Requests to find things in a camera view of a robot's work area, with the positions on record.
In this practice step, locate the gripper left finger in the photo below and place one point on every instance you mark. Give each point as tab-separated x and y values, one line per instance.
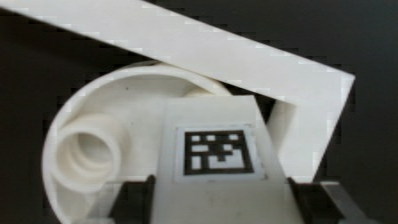
123	203

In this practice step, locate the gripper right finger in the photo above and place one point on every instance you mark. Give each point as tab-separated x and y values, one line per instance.
325	204

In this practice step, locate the white round stool seat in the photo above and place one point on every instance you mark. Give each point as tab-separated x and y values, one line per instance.
103	138

